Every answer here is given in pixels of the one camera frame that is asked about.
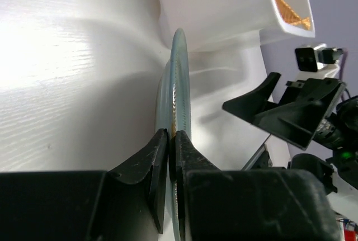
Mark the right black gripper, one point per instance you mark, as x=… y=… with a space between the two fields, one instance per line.
x=297 y=120

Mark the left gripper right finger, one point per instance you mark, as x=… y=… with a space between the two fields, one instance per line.
x=262 y=204

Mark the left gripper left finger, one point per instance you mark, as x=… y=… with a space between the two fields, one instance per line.
x=133 y=201

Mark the teal round ceramic plate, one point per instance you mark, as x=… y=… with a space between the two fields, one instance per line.
x=173 y=113

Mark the orange fish-shaped woven basket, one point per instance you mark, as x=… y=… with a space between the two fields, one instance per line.
x=291 y=17

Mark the white plastic bin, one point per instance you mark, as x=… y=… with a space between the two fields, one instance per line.
x=213 y=24

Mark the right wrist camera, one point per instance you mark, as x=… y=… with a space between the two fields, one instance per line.
x=313 y=57

